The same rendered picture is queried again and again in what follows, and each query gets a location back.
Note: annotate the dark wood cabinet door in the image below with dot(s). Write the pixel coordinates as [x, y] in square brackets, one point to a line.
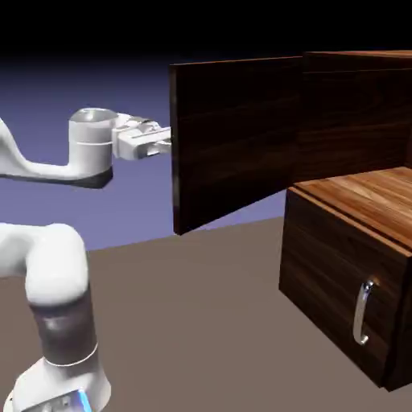
[235, 138]

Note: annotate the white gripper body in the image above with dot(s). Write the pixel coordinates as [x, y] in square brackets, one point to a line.
[133, 146]

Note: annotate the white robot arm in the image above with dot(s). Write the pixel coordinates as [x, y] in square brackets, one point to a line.
[54, 257]

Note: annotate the dark wood cabinet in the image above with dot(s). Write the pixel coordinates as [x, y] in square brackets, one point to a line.
[354, 112]

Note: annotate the dark wood drawer front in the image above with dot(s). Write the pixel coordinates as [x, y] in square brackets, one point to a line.
[325, 273]

